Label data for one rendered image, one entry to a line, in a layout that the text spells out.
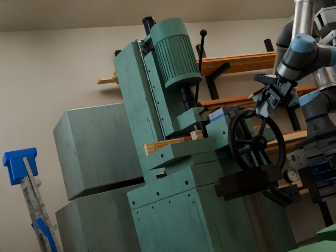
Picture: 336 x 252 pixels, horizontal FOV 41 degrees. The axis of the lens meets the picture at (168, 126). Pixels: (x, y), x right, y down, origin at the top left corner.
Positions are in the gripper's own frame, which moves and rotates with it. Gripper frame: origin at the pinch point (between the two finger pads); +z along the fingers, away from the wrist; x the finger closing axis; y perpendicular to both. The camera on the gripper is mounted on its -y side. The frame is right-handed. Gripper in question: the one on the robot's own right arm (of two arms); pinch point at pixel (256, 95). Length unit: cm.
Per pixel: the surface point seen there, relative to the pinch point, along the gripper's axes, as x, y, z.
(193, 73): -79, -9, -60
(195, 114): -85, 8, -56
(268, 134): -57, 29, -64
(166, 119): -91, 4, -41
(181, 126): -88, 10, -45
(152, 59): -86, -26, -43
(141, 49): -86, -35, -36
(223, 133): -88, 23, -74
